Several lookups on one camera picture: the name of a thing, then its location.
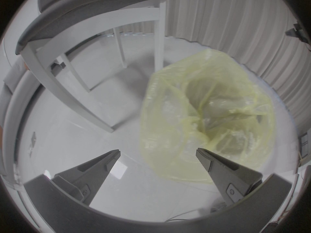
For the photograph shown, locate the yellow plastic bag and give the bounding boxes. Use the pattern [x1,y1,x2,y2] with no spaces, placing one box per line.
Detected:
[139,49,275,185]

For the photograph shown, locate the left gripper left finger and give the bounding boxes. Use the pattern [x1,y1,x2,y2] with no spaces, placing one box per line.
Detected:
[53,150,121,206]

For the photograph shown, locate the grey and white chair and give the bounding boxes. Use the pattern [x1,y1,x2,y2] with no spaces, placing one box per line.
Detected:
[16,0,170,133]

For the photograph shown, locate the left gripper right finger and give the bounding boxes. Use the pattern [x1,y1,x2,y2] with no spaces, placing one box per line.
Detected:
[196,148,263,206]

